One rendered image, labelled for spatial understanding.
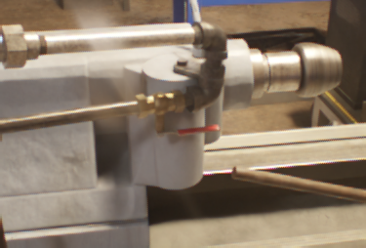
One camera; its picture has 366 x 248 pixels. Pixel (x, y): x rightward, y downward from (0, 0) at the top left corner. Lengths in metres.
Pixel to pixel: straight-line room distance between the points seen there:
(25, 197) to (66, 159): 0.08
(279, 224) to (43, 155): 0.55
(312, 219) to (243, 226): 0.14
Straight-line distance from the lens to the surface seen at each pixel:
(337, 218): 1.24
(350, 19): 2.48
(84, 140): 0.84
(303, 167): 1.18
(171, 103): 0.73
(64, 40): 0.64
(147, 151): 0.81
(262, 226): 1.19
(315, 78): 0.92
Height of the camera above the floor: 1.49
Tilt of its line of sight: 28 degrees down
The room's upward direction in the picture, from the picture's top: straight up
